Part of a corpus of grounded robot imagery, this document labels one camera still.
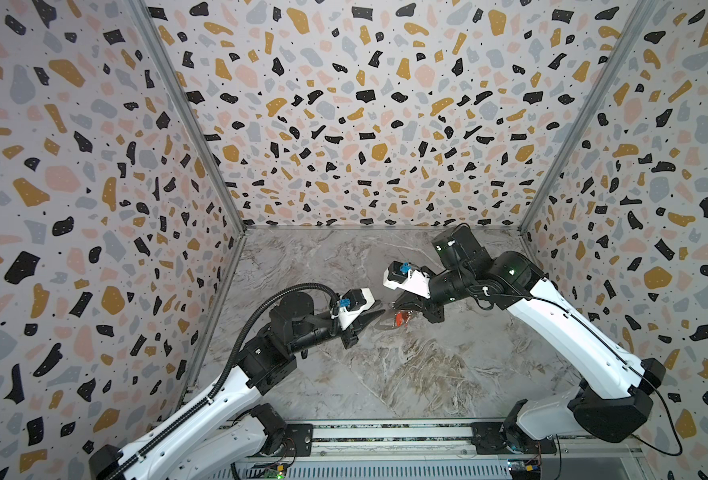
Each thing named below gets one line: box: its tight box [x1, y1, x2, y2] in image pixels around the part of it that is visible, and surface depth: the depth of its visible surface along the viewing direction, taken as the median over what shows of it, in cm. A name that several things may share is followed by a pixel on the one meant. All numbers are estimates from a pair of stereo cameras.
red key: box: [395, 310, 409, 327], surface depth 72 cm
